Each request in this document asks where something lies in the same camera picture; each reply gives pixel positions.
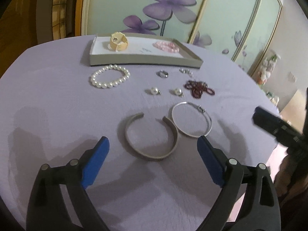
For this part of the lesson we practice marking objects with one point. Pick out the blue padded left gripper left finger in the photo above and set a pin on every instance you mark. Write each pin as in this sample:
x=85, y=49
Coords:
x=46, y=207

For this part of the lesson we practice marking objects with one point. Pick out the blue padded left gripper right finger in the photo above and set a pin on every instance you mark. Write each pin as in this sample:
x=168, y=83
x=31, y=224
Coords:
x=260, y=207

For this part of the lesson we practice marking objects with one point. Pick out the thin silver bangle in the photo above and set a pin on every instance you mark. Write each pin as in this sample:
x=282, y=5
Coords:
x=201, y=110

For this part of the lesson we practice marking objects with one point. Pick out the wide silver cuff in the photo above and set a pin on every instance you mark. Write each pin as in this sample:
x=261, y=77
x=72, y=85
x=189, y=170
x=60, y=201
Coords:
x=143, y=155

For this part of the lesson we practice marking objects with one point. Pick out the plush toys hanging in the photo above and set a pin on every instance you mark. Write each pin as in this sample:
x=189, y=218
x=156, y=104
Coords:
x=267, y=67

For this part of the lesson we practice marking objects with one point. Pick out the lavender tablecloth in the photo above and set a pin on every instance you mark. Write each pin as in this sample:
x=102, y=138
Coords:
x=50, y=113

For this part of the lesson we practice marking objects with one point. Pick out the right pearl earring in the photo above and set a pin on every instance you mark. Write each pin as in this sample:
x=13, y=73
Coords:
x=177, y=92

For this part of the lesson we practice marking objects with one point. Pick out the pearl earring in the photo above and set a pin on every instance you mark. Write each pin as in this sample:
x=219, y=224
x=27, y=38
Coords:
x=154, y=91
x=177, y=92

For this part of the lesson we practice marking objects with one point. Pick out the floral sliding wardrobe doors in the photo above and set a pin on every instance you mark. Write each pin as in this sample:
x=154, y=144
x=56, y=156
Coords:
x=239, y=29

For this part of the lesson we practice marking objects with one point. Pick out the left pearl earring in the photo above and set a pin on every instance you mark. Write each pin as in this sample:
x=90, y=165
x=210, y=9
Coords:
x=154, y=91

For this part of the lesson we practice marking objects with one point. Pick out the grey shallow cardboard tray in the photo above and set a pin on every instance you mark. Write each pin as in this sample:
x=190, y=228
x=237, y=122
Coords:
x=141, y=50

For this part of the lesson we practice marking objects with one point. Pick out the wooden door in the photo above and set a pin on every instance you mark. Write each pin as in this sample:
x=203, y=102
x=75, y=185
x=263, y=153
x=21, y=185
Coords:
x=27, y=23

